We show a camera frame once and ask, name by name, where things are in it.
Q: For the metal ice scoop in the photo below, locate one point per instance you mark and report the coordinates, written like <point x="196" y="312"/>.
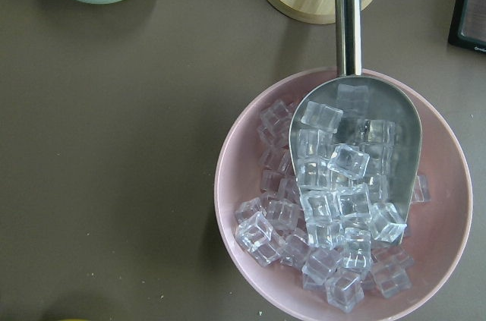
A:
<point x="364" y="96"/>

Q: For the yellow lemon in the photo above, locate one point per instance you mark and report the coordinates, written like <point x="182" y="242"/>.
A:
<point x="71" y="319"/>

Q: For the black framed box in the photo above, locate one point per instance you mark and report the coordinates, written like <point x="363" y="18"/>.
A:
<point x="467" y="29"/>

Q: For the clear ice cube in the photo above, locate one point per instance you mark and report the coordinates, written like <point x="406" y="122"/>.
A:
<point x="421" y="193"/>
<point x="344" y="290"/>
<point x="389" y="271"/>
<point x="322" y="116"/>
<point x="260" y="240"/>
<point x="348" y="161"/>

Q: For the pink bowl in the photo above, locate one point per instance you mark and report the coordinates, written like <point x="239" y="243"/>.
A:
<point x="440" y="228"/>

